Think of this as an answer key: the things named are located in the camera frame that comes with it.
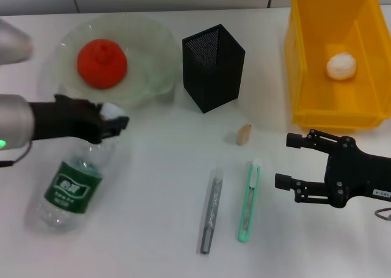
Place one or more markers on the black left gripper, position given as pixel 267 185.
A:
pixel 67 120

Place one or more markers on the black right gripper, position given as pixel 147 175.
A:
pixel 354 177

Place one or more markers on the red tomato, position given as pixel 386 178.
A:
pixel 102 64

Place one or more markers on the green utility knife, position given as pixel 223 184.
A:
pixel 249 204

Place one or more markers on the clear green-label water bottle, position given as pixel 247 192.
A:
pixel 73 186

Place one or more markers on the white paper ball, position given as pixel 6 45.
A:
pixel 341 66

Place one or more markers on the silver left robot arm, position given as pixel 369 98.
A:
pixel 15 122

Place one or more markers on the clear glass fruit plate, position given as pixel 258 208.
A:
pixel 149 64

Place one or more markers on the grey glitter pen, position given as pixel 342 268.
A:
pixel 212 207

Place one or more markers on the black mesh pen holder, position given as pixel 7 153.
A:
pixel 214 82

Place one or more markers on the yellow plastic bin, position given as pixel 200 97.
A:
pixel 336 107

